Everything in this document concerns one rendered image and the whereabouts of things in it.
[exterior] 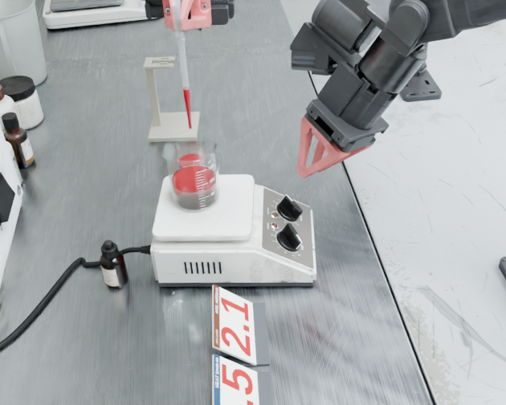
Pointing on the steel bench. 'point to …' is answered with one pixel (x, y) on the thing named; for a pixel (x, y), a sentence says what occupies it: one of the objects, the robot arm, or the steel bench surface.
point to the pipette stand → (169, 123)
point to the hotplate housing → (227, 260)
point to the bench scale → (91, 12)
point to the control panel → (304, 256)
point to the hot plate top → (240, 210)
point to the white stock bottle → (1, 102)
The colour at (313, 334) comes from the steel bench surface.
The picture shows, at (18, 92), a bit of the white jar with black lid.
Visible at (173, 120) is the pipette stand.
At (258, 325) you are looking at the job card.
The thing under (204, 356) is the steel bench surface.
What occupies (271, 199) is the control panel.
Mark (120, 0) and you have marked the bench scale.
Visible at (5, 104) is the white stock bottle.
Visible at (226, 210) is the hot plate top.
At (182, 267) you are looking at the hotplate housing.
